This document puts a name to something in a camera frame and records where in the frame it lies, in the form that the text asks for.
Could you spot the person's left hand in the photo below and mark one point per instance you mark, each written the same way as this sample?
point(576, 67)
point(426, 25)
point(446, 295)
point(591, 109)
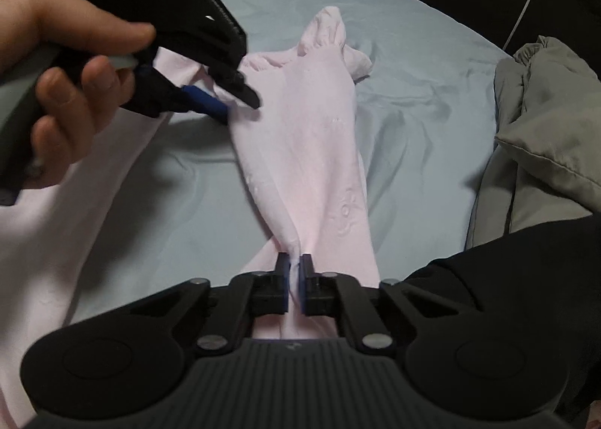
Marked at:
point(56, 21)

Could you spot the person's black jacket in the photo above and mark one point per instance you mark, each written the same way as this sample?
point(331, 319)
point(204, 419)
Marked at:
point(516, 279)

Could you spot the pink embossed pants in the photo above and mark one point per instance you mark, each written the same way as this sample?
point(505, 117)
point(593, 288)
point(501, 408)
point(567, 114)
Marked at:
point(300, 152)

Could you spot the grey-brown duvet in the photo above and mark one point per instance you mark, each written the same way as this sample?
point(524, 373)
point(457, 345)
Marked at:
point(549, 128)

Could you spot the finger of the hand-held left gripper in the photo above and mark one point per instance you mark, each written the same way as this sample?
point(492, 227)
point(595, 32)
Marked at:
point(239, 91)
point(206, 100)

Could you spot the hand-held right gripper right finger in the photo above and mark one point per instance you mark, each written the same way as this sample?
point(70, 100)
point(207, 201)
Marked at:
point(305, 288)

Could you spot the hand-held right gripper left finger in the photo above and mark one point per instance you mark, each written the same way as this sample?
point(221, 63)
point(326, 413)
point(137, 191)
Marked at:
point(284, 288)

